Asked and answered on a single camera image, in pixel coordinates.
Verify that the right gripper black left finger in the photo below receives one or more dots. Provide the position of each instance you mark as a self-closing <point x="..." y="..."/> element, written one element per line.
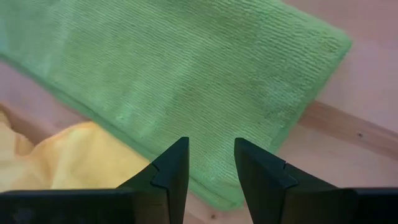
<point x="164" y="186"/>

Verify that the yellow microfiber towel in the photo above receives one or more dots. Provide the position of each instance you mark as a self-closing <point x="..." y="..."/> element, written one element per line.
<point x="77" y="155"/>

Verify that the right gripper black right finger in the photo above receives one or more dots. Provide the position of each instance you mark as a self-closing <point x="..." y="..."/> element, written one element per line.
<point x="267" y="193"/>

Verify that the green microfiber towel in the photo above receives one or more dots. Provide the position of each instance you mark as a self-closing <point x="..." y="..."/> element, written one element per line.
<point x="186" y="77"/>

